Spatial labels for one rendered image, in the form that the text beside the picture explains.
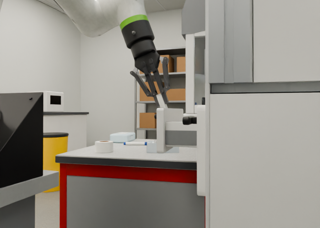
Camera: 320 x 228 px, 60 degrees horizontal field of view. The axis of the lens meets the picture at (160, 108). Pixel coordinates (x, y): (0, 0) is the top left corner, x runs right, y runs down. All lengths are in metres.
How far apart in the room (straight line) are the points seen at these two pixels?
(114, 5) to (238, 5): 0.67
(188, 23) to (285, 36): 1.44
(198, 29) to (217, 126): 1.44
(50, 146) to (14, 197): 2.69
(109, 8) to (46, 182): 0.53
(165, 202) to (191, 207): 0.09
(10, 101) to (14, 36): 4.16
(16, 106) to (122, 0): 0.42
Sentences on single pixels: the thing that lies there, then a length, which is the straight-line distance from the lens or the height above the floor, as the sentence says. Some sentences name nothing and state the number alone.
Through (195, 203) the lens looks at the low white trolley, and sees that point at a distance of 0.96.
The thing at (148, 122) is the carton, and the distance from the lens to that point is 4.84.
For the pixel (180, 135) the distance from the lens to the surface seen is 0.68.
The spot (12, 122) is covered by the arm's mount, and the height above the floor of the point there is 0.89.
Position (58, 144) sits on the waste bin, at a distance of 3.40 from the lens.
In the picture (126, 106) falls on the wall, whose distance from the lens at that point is 5.50.
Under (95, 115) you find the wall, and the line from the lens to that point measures 5.86.
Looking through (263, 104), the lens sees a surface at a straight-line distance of 0.24.
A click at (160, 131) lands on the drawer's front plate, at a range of 0.67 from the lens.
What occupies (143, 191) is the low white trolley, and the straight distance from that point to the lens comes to 0.99.
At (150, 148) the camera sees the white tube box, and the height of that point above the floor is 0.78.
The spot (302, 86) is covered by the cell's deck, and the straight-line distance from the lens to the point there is 0.26.
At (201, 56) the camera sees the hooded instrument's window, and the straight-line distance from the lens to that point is 1.65.
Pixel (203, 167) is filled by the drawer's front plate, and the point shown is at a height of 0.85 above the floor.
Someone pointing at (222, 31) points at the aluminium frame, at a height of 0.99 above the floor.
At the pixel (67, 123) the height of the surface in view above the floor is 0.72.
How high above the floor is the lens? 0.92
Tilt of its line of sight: 1 degrees up
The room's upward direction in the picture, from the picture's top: straight up
